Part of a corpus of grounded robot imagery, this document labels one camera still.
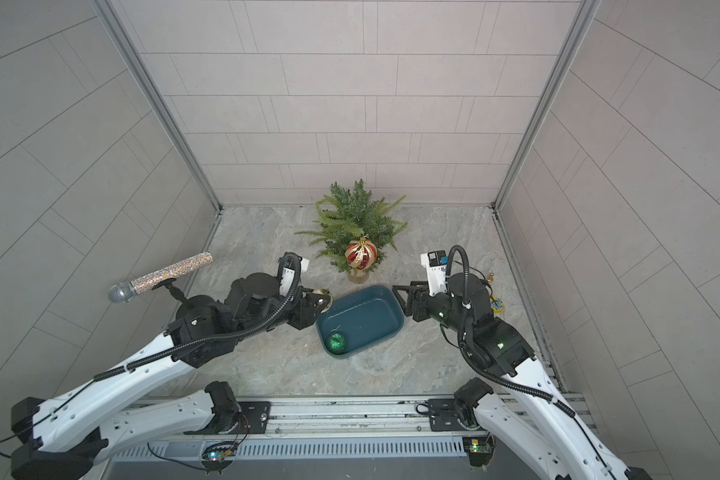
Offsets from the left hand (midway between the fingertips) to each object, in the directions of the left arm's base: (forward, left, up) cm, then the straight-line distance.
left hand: (329, 297), depth 66 cm
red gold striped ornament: (+6, -7, +8) cm, 12 cm away
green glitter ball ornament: (-3, -1, -19) cm, 20 cm away
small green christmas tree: (+18, -3, +9) cm, 20 cm away
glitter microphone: (+1, +46, 0) cm, 46 cm away
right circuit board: (-26, -35, -24) cm, 49 cm away
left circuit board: (-27, +23, -20) cm, 41 cm away
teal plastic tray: (+5, -5, -24) cm, 25 cm away
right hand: (+2, -16, 0) cm, 16 cm away
